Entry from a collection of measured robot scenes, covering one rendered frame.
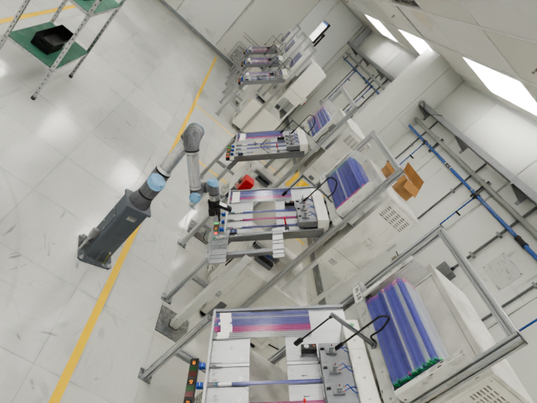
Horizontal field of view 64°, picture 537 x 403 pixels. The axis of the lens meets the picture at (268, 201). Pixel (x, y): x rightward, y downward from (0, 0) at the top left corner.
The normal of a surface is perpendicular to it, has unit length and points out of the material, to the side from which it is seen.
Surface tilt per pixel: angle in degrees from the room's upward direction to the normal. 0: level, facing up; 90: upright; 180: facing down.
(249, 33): 90
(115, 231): 90
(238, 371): 44
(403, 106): 90
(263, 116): 90
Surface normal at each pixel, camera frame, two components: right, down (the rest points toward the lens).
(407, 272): 0.02, 0.47
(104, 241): 0.26, 0.65
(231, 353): -0.03, -0.88
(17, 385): 0.68, -0.65
